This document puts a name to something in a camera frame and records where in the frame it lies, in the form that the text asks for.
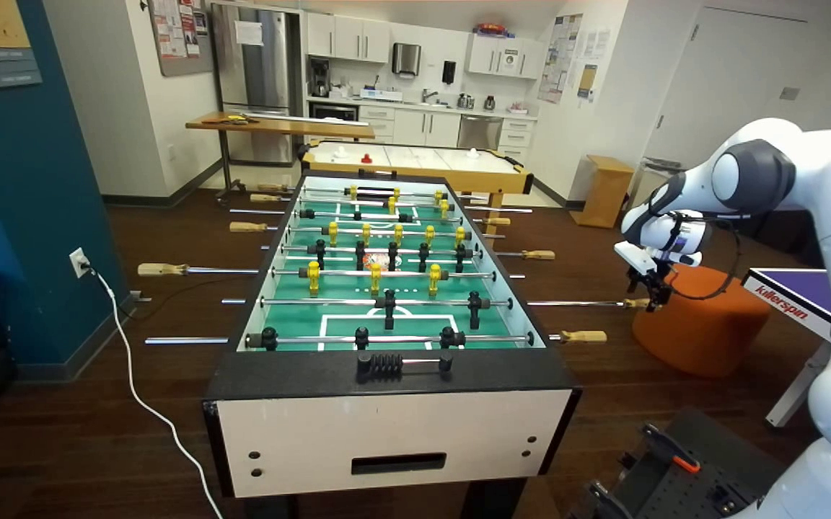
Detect orange round ottoman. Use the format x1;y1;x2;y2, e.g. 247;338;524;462
630;266;772;381

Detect white power cable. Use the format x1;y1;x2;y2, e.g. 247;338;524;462
84;266;227;519

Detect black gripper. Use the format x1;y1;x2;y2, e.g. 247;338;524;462
627;254;679;313

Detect wall bulletin board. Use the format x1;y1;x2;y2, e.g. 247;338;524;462
146;0;216;80

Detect silver paper towel dispenser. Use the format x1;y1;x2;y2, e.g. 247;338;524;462
393;41;428;80

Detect two black players rod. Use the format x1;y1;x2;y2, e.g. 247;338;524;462
220;288;667;332

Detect stainless steel refrigerator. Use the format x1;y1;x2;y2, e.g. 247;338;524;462
208;2;309;168

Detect wooden high table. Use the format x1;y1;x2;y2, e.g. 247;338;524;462
184;110;377;197

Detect framed yellow wall poster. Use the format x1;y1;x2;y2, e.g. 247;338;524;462
0;0;45;93

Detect black score counter beads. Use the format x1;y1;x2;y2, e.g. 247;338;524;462
354;348;456;383

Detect tall white wall poster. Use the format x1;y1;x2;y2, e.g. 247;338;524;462
536;12;588;106

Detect five black players rod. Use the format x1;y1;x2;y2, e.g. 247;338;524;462
259;237;560;273

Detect white upper kitchen cabinet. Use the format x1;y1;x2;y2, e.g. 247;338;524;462
464;32;546;83
302;9;396;70

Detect three black players attack rod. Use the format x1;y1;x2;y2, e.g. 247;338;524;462
227;201;517;230

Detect wooden waste bin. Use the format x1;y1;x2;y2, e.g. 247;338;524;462
572;152;635;230

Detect wooden air hockey table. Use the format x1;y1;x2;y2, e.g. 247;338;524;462
301;142;536;205

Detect black coffee maker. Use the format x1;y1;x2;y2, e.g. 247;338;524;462
306;54;334;102

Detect two yellow players rod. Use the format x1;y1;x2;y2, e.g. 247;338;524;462
244;191;536;221

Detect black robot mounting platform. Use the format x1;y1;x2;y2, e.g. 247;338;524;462
583;403;790;519

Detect small yellow wall poster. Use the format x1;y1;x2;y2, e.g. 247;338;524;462
575;64;604;106

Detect three yellow players goalie rod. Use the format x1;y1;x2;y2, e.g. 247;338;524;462
250;181;511;208

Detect blue ping pong table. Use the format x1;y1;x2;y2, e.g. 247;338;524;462
742;266;831;432

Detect three black players goalie rod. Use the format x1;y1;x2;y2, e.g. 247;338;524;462
142;324;611;352

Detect black orange bar clamp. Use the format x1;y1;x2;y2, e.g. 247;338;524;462
637;422;706;478

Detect dark furniture piece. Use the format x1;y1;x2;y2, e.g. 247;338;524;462
722;205;827;273

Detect foosball table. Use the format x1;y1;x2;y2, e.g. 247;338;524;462
203;171;583;519

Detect white door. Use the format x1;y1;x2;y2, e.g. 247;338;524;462
644;2;813;172

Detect white wall outlet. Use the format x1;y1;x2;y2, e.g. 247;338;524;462
65;244;96;279

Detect five yellow players rod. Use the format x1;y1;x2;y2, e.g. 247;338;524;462
227;217;511;249

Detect white kitchen counter cabinets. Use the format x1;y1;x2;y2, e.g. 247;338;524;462
306;93;540;159

